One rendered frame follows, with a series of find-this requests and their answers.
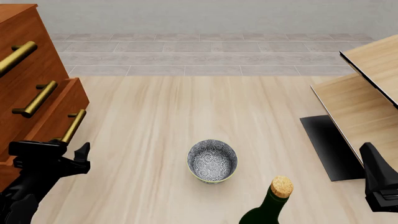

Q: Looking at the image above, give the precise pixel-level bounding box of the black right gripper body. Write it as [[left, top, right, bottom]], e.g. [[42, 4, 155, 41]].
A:
[[364, 186, 398, 213]]

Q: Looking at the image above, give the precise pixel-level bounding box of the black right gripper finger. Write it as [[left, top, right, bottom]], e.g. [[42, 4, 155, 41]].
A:
[[359, 142, 398, 195]]

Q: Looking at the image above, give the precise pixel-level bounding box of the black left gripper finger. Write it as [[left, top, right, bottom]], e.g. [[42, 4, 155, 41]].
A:
[[73, 142, 91, 162]]

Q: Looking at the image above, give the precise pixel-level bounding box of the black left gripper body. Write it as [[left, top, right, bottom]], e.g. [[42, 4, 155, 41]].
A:
[[12, 155, 91, 179]]

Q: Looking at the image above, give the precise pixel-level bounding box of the wooden cabinet with drawers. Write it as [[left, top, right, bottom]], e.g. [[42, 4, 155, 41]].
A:
[[0, 3, 91, 194]]

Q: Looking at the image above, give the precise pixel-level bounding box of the pale wooden shelf, black base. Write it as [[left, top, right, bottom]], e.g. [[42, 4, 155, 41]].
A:
[[299, 34, 398, 182]]

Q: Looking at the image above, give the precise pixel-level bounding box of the cork bottle stopper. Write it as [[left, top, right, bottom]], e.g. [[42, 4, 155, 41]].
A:
[[270, 175, 295, 198]]

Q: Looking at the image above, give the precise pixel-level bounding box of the dark green glass bottle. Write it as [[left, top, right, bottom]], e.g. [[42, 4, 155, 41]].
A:
[[238, 175, 295, 224]]

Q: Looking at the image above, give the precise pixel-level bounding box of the grey floral patterned bowl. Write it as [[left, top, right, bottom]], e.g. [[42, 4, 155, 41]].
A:
[[186, 139, 239, 187]]

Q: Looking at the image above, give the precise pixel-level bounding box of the short brass bar handle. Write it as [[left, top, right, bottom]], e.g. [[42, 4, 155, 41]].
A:
[[50, 108, 88, 144]]

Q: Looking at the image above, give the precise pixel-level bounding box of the wooden drawer, short brass handle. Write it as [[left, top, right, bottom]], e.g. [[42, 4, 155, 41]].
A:
[[0, 77, 91, 187]]

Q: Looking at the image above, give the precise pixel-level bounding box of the wooden drawer, mid-length brass handle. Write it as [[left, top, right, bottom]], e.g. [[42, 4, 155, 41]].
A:
[[0, 75, 72, 150]]

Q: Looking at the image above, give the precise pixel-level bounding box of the mid-length brass bar handle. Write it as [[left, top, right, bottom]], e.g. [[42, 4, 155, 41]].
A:
[[11, 80, 59, 119]]

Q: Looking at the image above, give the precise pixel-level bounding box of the wooden drawer, longest brass handle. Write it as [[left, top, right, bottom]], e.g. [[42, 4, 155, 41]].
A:
[[0, 21, 70, 99]]

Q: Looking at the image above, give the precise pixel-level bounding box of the long brass bar handle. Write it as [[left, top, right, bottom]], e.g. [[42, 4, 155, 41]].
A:
[[0, 40, 39, 78]]

